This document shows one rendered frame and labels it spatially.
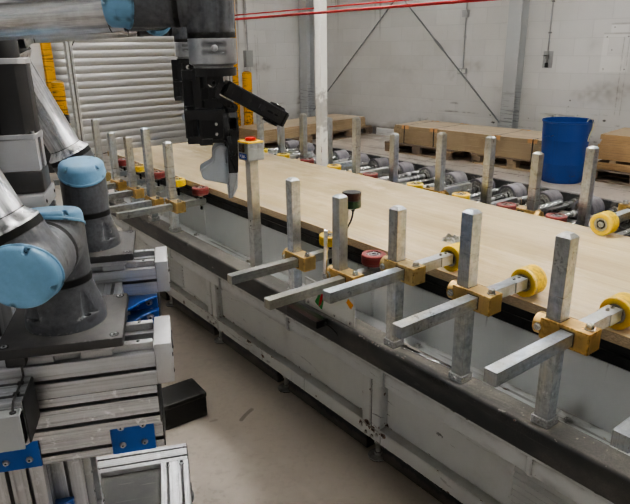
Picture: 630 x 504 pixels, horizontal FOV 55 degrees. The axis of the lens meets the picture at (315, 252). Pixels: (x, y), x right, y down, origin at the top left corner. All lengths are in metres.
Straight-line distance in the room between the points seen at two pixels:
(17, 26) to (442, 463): 1.81
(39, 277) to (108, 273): 0.67
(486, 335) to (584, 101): 7.46
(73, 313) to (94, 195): 0.52
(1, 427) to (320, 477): 1.47
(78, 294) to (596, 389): 1.24
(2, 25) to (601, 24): 8.37
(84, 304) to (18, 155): 0.37
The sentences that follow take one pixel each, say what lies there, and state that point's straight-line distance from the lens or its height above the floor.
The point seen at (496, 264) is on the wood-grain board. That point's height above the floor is 0.90.
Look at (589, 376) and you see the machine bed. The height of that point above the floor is 0.75.
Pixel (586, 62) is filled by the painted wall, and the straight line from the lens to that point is 9.13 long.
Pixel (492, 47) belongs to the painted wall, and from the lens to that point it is 9.76.
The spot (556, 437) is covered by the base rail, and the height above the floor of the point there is 0.70.
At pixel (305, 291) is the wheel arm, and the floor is 0.86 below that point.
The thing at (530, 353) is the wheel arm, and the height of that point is 0.96.
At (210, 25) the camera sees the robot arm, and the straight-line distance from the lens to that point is 0.97.
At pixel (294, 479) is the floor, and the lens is 2.43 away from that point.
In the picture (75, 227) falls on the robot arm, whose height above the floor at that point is 1.24.
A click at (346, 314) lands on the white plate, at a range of 1.92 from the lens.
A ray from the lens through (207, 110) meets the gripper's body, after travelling 0.98.
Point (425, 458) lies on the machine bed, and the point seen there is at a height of 0.17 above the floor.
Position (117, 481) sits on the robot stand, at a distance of 2.20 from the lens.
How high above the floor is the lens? 1.55
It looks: 19 degrees down
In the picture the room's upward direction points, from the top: 1 degrees counter-clockwise
